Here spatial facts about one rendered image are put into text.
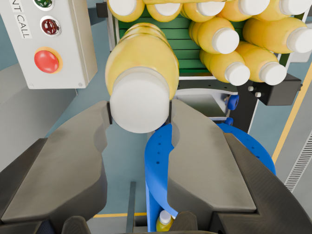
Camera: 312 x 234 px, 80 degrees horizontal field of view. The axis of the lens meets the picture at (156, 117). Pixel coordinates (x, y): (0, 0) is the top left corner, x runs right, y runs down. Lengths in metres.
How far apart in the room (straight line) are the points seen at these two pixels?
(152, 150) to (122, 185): 1.85
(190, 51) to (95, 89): 1.15
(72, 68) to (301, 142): 2.26
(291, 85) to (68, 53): 0.49
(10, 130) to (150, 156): 0.70
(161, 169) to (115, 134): 1.41
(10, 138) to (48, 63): 0.68
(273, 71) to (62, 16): 0.37
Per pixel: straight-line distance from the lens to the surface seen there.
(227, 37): 0.36
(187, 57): 0.54
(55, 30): 0.34
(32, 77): 0.39
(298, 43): 0.42
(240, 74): 0.39
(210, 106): 0.50
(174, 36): 0.52
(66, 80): 0.36
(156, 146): 0.45
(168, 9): 0.33
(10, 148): 1.00
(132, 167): 2.05
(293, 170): 2.64
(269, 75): 0.42
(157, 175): 0.38
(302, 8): 0.41
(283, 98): 0.57
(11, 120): 1.00
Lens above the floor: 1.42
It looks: 59 degrees down
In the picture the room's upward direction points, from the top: 176 degrees clockwise
